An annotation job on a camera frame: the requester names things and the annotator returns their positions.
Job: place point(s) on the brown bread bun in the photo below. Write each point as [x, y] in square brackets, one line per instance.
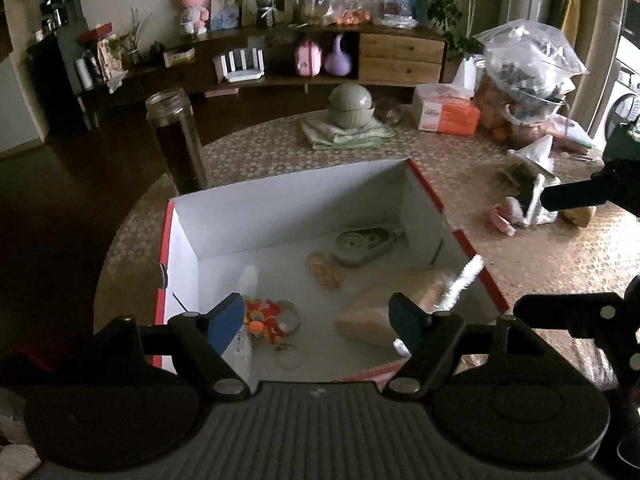
[580, 216]

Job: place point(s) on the tall glass jar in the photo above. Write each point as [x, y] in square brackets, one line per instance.
[177, 145]

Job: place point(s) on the potted grass plant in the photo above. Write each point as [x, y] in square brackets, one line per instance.
[132, 55]

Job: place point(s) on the dark round ornament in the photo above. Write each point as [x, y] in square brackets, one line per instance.
[389, 112]

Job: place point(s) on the photo picture frame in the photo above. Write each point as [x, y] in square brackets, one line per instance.
[224, 12]

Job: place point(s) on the pink plush doll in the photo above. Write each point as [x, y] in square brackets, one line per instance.
[192, 10]

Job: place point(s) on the orange tissue box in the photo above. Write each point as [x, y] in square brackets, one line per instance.
[450, 117]

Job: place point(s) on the white pen-shaped tube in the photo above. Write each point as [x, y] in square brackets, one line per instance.
[247, 282]

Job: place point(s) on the pink white small packet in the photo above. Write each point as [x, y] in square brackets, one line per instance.
[502, 217]

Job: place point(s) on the pink round bag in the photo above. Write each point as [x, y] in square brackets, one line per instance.
[307, 60]

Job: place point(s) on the wooden television cabinet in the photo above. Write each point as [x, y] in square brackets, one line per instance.
[400, 57]

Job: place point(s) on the small beige box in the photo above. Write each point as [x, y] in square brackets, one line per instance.
[179, 56]

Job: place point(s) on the large clear plastic bag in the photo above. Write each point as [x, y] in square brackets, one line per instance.
[525, 60]

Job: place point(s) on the grey plastic bag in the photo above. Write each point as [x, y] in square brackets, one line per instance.
[537, 155]

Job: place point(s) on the white washing machine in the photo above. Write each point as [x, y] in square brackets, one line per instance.
[627, 95]

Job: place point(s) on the folded green cloth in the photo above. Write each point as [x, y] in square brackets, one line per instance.
[340, 137]

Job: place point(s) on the red cardboard box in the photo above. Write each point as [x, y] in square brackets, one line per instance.
[280, 220]

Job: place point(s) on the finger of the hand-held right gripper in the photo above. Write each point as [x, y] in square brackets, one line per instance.
[575, 196]
[575, 310]

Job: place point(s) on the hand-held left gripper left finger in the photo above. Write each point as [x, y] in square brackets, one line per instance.
[225, 322]

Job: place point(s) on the white bottle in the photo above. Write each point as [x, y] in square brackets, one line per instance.
[85, 72]

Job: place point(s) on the potted green tree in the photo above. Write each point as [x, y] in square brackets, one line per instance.
[445, 10]

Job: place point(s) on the stack of colourful folders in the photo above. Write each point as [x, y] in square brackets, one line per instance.
[575, 135]

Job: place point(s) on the printed snack bag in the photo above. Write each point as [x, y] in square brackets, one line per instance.
[109, 57]

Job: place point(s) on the black coffee machine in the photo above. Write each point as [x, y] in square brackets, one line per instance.
[55, 10]

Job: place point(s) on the dark side cabinet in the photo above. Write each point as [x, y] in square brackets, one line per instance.
[60, 75]

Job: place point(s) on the white wifi router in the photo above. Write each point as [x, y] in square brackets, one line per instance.
[245, 75]

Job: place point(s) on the bagged sliced bread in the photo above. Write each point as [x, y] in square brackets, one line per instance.
[370, 317]

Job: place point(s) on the wooden picture frame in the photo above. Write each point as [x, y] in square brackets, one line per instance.
[282, 5]

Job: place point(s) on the green round ceramic pot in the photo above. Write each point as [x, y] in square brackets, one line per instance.
[350, 102]

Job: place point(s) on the plastic bag of oranges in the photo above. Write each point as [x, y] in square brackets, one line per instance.
[350, 15]

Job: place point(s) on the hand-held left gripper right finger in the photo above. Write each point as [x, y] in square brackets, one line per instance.
[407, 320]

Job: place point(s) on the potted plant striped vase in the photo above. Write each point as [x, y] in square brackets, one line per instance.
[267, 15]

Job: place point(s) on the flat red box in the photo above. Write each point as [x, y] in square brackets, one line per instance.
[95, 32]

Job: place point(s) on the clear bag of fruit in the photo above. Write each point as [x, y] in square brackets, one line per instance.
[492, 110]

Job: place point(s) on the small bagged braided snack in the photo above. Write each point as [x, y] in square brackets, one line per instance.
[322, 270]

